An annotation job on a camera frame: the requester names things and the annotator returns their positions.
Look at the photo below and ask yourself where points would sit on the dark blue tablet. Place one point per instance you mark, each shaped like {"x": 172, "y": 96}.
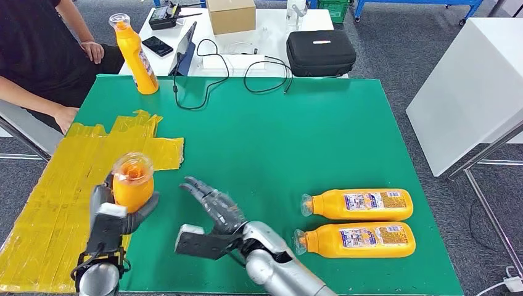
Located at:
{"x": 185, "y": 51}

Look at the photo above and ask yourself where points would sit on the black smartphone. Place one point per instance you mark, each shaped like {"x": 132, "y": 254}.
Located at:
{"x": 157, "y": 46}

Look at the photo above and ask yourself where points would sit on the orange plastic bottle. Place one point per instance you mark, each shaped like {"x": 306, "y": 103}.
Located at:
{"x": 132, "y": 196}
{"x": 141, "y": 69}
{"x": 367, "y": 214}
{"x": 367, "y": 252}

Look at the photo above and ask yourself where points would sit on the white bench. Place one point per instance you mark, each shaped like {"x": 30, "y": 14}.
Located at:
{"x": 37, "y": 139}

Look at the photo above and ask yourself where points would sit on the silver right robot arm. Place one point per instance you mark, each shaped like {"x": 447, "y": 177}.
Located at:
{"x": 278, "y": 277}

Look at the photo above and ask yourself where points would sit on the large white table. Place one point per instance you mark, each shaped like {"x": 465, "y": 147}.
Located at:
{"x": 470, "y": 81}

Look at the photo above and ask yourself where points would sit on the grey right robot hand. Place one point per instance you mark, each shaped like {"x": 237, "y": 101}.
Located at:
{"x": 222, "y": 212}

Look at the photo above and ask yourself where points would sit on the black carrying case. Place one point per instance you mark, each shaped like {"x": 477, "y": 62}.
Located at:
{"x": 321, "y": 53}

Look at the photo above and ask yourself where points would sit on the green plastic crate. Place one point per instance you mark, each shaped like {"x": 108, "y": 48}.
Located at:
{"x": 334, "y": 10}

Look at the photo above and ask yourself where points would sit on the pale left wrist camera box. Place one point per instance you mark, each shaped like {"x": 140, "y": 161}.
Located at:
{"x": 106, "y": 233}

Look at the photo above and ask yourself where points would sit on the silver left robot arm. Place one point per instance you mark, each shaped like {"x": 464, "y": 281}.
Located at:
{"x": 98, "y": 282}

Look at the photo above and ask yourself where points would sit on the blue metal frame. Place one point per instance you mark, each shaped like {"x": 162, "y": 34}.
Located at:
{"x": 359, "y": 10}
{"x": 157, "y": 2}

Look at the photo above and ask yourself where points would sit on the person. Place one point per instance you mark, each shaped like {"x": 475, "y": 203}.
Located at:
{"x": 32, "y": 36}

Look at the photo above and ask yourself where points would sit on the person's left hand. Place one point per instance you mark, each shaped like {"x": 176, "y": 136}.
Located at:
{"x": 94, "y": 52}

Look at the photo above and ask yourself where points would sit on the person's right hand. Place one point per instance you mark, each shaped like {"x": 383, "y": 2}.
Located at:
{"x": 65, "y": 118}

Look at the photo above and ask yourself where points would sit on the white power strip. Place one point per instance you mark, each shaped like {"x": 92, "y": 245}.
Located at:
{"x": 513, "y": 282}

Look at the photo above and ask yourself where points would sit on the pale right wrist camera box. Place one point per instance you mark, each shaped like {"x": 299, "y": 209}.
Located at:
{"x": 204, "y": 245}

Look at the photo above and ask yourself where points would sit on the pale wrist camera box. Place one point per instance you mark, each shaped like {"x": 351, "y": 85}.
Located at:
{"x": 204, "y": 245}
{"x": 106, "y": 233}

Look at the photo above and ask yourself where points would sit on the yellow tape sheet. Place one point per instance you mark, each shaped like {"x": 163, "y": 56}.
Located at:
{"x": 49, "y": 196}

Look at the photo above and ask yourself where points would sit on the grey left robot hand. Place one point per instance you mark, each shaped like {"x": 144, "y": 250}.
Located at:
{"x": 141, "y": 218}

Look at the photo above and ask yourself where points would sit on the person's left forearm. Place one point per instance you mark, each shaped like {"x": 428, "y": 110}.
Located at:
{"x": 73, "y": 18}

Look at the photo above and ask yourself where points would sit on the person's right forearm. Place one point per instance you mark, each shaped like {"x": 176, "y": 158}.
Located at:
{"x": 28, "y": 98}

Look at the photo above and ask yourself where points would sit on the black radio with antennas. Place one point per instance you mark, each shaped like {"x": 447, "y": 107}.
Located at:
{"x": 162, "y": 18}

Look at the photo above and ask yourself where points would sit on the green work table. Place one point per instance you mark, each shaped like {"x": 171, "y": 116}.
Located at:
{"x": 265, "y": 135}

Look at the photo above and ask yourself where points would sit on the flat white box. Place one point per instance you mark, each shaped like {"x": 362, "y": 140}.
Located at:
{"x": 233, "y": 63}

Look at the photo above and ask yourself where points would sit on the cardboard box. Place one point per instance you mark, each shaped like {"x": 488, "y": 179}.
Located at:
{"x": 231, "y": 16}

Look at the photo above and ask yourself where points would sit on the white desk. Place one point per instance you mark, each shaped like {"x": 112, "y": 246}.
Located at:
{"x": 278, "y": 24}

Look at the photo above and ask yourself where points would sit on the metal table leg frame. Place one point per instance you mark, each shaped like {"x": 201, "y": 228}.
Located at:
{"x": 489, "y": 212}

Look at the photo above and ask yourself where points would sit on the metal bench leg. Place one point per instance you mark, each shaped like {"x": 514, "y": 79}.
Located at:
{"x": 24, "y": 139}

